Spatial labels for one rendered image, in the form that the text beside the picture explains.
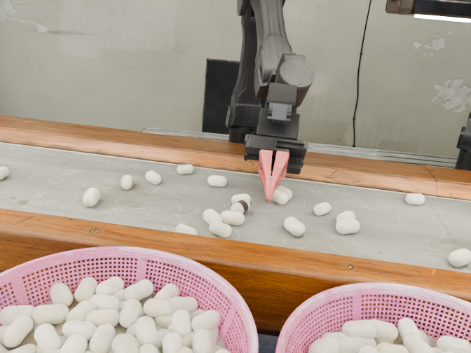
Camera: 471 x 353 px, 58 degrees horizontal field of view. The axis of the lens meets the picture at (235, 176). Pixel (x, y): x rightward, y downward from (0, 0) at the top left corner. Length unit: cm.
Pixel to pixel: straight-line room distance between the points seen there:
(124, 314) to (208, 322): 8
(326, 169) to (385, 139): 206
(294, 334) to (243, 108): 72
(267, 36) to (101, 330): 60
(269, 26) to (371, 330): 58
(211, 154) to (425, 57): 216
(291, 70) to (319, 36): 200
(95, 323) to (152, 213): 24
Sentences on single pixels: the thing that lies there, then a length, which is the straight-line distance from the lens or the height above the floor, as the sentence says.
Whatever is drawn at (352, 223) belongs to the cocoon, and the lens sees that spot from 64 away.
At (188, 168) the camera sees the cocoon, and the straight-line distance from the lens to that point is 78.
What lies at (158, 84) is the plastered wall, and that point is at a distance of 277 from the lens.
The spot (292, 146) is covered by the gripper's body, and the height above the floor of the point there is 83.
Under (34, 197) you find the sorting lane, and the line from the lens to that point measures 71.
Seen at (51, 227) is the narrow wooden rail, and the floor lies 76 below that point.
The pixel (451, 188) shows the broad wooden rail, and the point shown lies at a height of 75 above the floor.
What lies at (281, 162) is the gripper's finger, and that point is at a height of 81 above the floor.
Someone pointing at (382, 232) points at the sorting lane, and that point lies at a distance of 68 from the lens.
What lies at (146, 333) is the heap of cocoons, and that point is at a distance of 43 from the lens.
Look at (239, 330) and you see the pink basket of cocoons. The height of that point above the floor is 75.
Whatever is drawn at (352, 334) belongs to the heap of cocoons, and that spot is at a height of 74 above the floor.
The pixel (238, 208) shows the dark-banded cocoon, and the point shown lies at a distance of 63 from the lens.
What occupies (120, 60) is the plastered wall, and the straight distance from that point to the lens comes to 281.
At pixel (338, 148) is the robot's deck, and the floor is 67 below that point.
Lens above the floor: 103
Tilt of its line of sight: 21 degrees down
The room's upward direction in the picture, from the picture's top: 5 degrees clockwise
